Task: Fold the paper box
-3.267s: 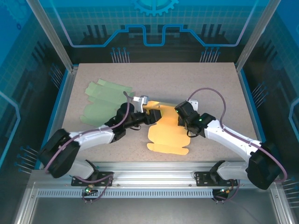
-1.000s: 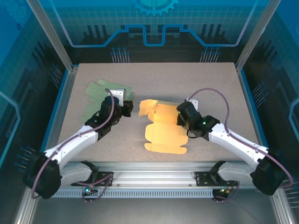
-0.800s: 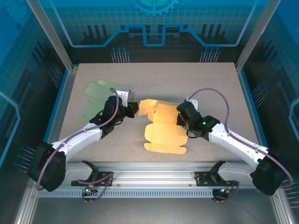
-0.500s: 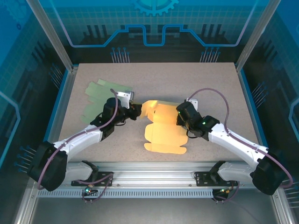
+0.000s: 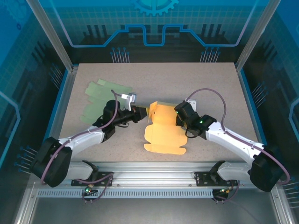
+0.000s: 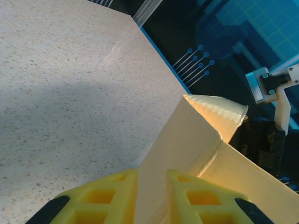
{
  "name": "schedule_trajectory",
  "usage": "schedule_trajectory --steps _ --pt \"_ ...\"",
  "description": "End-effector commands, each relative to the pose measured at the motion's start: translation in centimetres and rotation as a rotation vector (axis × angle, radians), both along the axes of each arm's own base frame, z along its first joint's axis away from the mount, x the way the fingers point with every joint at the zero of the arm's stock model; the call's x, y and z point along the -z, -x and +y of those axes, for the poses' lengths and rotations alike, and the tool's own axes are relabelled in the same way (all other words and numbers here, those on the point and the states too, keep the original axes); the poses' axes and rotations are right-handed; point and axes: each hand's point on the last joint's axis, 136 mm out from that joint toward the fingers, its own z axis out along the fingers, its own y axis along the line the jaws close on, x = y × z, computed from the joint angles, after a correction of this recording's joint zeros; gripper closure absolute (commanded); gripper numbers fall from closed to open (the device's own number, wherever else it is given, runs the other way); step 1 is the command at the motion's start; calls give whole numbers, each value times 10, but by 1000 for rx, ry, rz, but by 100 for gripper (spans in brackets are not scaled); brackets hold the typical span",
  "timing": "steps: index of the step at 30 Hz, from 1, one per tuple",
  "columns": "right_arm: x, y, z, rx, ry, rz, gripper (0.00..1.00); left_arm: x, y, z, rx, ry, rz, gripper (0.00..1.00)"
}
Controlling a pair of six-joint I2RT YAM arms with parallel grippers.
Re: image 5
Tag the green paper box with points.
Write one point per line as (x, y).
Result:
(98, 93)

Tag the yellow paper box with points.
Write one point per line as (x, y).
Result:
(163, 135)

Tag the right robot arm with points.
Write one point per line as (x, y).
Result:
(233, 140)

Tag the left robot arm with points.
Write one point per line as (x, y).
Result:
(81, 140)

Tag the left blue side panel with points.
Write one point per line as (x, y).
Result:
(55, 112)

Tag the blue side panel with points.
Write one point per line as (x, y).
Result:
(254, 112)
(55, 112)

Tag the aluminium mounting beam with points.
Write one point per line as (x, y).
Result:
(151, 175)

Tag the right blue side panel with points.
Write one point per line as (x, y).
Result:
(254, 112)

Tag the steel bottom tray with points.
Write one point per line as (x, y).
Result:
(151, 212)

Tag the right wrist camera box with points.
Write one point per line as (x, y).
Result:
(192, 102)

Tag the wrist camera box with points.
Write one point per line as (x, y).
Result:
(130, 96)
(192, 102)

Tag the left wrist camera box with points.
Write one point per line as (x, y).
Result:
(130, 96)

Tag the left aluminium side rail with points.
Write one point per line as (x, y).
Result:
(61, 112)

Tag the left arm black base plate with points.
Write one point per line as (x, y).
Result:
(106, 179)

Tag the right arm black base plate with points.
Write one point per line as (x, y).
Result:
(202, 180)

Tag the left aluminium frame post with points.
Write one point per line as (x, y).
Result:
(56, 35)

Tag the aluminium frame post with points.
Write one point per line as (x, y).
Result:
(254, 35)
(56, 35)

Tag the right aluminium frame post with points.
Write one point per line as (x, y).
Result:
(254, 35)

